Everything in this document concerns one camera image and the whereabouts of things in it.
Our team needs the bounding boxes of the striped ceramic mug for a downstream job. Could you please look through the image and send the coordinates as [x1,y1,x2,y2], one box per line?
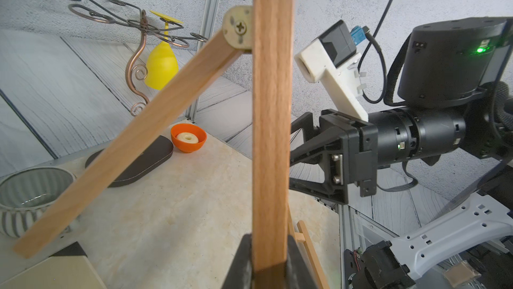
[1,166,76,238]

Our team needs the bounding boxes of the metal scroll stand dark base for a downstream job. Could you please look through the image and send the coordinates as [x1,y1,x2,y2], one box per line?
[68,0,208,188]

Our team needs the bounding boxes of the small wooden easel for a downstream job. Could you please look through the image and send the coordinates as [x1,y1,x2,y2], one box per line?
[13,0,331,289]

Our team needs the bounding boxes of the wooden board black corners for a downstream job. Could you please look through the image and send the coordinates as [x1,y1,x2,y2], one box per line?
[1,242,106,288]

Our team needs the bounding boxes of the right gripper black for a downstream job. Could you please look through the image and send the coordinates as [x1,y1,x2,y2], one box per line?
[289,110,378,204]

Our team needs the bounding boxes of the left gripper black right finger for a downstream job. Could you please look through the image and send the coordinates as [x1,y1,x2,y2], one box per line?
[286,236,317,289]

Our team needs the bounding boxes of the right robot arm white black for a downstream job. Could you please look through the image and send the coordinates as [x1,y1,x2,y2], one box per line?
[289,17,512,288]

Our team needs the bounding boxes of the yellow plastic wine glass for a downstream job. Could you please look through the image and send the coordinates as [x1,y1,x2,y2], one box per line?
[144,11,183,90]

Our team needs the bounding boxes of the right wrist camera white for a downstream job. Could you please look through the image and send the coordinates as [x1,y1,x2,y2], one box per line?
[294,20,369,122]

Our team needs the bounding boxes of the orange bowl with white ring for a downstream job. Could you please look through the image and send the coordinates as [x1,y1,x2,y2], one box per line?
[170,123,207,154]

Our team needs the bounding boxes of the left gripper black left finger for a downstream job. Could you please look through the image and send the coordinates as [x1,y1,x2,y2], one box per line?
[221,234,252,289]

